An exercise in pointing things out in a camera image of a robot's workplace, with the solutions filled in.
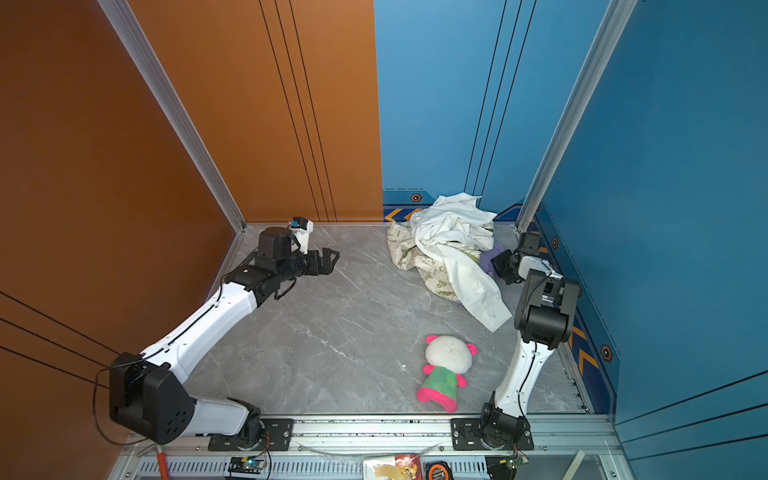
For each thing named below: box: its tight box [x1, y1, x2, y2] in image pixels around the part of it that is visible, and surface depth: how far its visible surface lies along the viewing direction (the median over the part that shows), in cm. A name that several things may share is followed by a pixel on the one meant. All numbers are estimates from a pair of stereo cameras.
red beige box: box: [373, 454, 422, 480], surface depth 67 cm
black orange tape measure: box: [424, 460, 454, 480], surface depth 68 cm
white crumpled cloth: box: [411, 192, 513, 333], surface depth 96 cm
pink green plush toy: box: [416, 335, 479, 413], surface depth 80 cm
